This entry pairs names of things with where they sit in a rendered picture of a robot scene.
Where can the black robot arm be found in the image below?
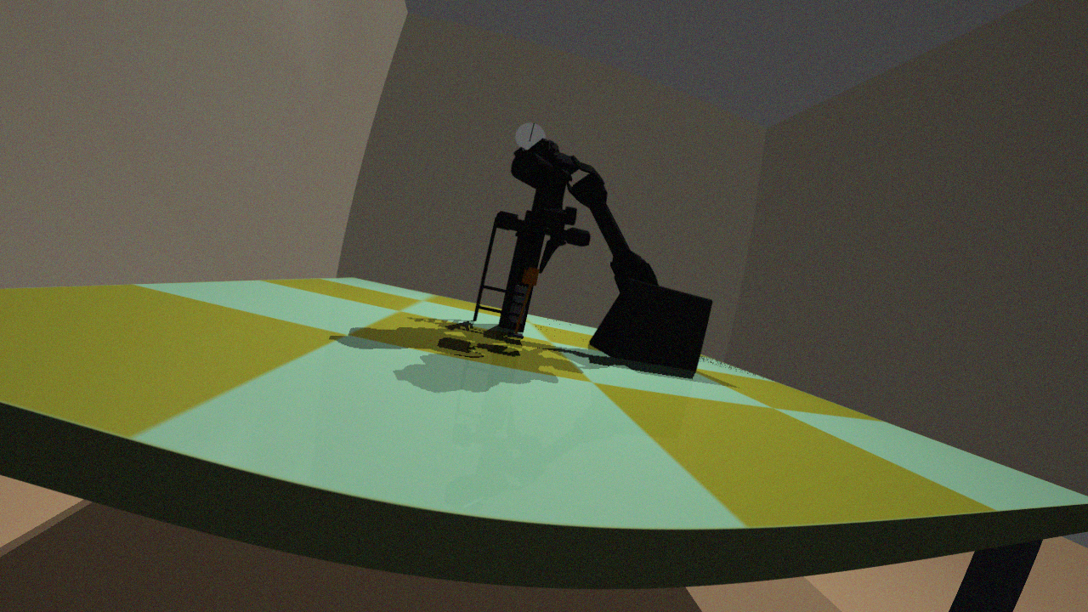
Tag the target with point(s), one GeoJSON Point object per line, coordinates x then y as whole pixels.
{"type": "Point", "coordinates": [544, 168]}

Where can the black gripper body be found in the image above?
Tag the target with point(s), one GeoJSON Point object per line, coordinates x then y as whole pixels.
{"type": "Point", "coordinates": [573, 236]}

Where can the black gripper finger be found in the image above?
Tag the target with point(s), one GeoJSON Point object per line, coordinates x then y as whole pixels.
{"type": "Point", "coordinates": [551, 246]}
{"type": "Point", "coordinates": [525, 239]}

